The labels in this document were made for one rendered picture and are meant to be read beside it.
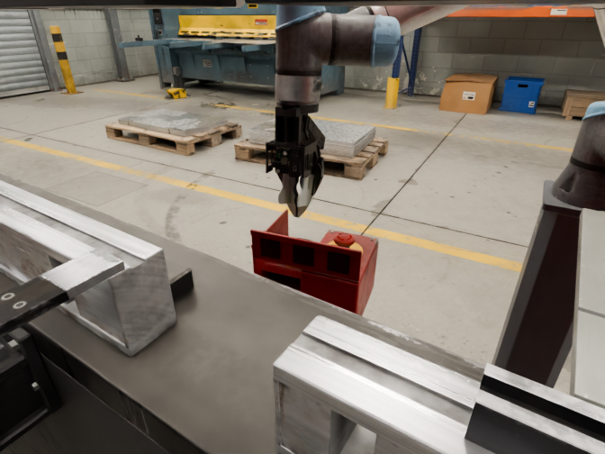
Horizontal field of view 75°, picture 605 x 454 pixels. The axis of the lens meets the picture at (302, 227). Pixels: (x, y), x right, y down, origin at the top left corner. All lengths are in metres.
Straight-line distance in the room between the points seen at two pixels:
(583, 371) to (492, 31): 6.60
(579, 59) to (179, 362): 6.62
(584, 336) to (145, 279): 0.35
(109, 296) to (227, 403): 0.14
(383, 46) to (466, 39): 6.18
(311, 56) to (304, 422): 0.52
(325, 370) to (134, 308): 0.21
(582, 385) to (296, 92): 0.53
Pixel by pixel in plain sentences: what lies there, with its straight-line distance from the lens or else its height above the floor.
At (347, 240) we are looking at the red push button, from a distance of 0.72.
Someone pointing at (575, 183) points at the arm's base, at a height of 0.82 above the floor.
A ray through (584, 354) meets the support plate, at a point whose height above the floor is 1.00.
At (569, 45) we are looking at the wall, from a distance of 6.78.
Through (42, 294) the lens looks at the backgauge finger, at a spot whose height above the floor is 1.00.
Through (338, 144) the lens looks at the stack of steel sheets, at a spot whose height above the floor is 0.24.
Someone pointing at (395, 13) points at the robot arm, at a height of 1.17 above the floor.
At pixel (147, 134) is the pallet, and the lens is 4.26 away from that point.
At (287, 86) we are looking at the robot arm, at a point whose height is 1.07.
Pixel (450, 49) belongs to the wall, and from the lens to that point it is 6.89.
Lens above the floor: 1.17
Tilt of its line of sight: 28 degrees down
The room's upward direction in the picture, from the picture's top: straight up
